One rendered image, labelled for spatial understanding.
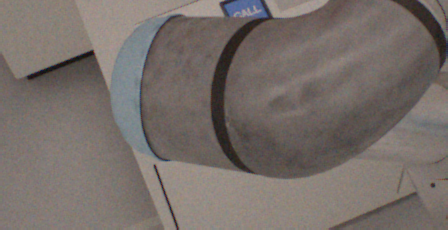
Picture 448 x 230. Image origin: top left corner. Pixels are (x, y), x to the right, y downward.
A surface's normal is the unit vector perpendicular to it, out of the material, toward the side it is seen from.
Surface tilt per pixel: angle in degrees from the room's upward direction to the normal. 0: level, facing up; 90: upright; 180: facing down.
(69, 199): 0
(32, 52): 90
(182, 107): 53
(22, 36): 90
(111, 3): 0
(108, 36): 0
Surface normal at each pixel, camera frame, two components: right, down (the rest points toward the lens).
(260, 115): -0.41, 0.22
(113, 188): -0.07, -0.44
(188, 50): -0.57, -0.50
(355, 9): -0.21, -0.66
